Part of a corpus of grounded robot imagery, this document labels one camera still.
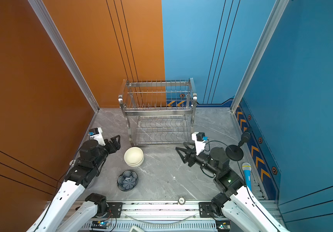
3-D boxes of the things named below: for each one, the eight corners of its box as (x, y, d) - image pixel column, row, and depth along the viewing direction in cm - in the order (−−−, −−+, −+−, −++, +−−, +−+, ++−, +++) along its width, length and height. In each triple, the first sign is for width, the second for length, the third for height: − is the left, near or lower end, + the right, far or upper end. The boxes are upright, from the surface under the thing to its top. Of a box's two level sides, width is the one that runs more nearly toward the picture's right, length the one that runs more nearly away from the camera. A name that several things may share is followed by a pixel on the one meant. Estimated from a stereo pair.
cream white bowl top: (125, 168, 89) (121, 163, 82) (128, 152, 96) (125, 146, 90) (143, 168, 89) (140, 163, 82) (145, 152, 96) (143, 146, 90)
